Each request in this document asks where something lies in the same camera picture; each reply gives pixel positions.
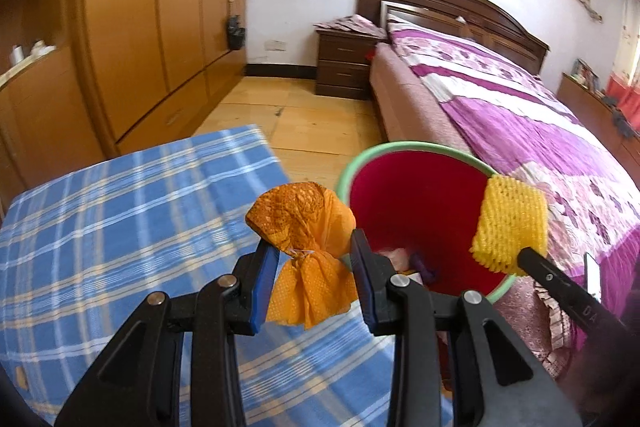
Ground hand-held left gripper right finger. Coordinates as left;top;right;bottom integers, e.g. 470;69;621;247
349;228;585;427

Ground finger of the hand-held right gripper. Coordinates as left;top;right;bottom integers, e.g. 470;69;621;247
516;246;584;309

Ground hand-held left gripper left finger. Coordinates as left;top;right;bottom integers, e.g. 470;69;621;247
54;239;282;427

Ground white tissue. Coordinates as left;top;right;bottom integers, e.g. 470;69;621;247
375;247;413;270

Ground yellow foam net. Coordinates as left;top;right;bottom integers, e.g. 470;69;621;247
470;174;549;277

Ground purple wrapper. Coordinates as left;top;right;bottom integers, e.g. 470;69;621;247
410;252;441;283

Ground orange plastic bag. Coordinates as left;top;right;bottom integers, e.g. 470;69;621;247
245;181;358;330

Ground red bucket with green rim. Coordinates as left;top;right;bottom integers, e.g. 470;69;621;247
334;140;518;305

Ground blue plaid tablecloth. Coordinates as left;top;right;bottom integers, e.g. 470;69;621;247
0;125;456;427

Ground bed with purple quilt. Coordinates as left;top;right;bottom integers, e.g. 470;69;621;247
369;43;591;378
387;12;640;278

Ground orange red curtain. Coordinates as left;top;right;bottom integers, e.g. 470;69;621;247
605;74;640;132

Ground picture frames on nightstand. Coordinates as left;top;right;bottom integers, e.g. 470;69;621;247
572;58;601;92

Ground dark wooden nightstand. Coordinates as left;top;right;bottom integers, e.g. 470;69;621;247
315;29;386;100

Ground black hanging bag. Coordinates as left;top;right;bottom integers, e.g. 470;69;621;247
226;14;247;52

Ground folded pink cloth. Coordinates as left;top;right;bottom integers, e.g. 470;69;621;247
312;13;388;40

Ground wooden wardrobe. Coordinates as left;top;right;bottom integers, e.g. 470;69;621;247
65;0;251;158

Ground wooden shelf unit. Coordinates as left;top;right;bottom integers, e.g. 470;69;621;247
0;0;121;212

